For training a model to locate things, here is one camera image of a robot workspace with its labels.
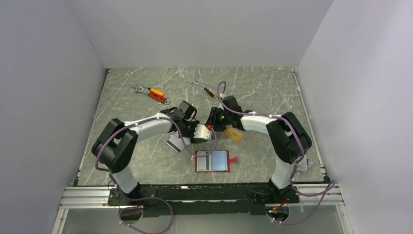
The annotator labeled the silver VIP card stack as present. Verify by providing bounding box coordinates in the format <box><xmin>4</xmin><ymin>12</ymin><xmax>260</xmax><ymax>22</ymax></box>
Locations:
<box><xmin>166</xmin><ymin>132</ymin><xmax>190</xmax><ymax>154</ymax></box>

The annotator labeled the single silver card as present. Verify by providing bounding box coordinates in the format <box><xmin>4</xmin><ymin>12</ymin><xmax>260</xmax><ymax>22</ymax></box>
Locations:
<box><xmin>195</xmin><ymin>152</ymin><xmax>211</xmax><ymax>172</ymax></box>

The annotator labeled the red leather card holder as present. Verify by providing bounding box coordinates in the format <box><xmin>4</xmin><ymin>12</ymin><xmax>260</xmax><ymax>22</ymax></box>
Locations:
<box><xmin>194</xmin><ymin>150</ymin><xmax>238</xmax><ymax>173</ymax></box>

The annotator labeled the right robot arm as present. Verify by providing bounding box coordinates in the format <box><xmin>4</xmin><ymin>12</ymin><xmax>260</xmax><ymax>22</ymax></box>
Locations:
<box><xmin>206</xmin><ymin>96</ymin><xmax>313</xmax><ymax>202</ymax></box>

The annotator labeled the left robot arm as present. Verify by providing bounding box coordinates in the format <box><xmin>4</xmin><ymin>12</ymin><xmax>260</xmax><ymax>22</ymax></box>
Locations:
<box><xmin>91</xmin><ymin>101</ymin><xmax>200</xmax><ymax>205</ymax></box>

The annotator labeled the orange gold card stack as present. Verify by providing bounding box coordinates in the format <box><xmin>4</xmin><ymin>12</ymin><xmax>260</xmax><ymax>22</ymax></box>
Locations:
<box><xmin>224</xmin><ymin>125</ymin><xmax>244</xmax><ymax>143</ymax></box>

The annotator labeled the orange red adjustable wrench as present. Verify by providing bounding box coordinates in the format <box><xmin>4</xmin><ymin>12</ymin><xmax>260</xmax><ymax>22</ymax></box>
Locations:
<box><xmin>133</xmin><ymin>83</ymin><xmax>171</xmax><ymax>105</ymax></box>

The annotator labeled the clear plastic parts box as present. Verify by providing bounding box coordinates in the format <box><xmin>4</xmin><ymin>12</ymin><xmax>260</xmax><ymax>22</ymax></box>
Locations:
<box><xmin>275</xmin><ymin>156</ymin><xmax>308</xmax><ymax>174</ymax></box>

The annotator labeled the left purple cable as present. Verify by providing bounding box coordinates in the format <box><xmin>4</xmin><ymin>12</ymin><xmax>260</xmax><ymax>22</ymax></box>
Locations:
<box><xmin>94</xmin><ymin>117</ymin><xmax>218</xmax><ymax>234</ymax></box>

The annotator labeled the black yellow handled wrench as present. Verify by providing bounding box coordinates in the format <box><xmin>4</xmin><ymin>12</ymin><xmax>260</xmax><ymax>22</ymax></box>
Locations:
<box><xmin>188</xmin><ymin>77</ymin><xmax>218</xmax><ymax>98</ymax></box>

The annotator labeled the black aluminium base frame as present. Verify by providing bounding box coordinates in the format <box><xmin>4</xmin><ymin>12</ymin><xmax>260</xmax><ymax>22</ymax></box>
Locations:
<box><xmin>59</xmin><ymin>183</ymin><xmax>344</xmax><ymax>217</ymax></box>

